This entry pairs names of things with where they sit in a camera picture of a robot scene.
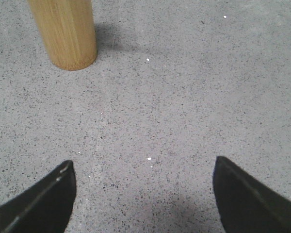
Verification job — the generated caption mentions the bamboo cylinder holder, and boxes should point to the bamboo cylinder holder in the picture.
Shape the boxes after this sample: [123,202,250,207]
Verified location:
[28,0,97,70]

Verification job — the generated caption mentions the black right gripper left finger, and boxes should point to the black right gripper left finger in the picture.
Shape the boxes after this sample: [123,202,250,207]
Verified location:
[0,160,76,233]

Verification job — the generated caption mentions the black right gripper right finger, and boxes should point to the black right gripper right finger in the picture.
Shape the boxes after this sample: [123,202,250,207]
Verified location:
[213,156,291,233]

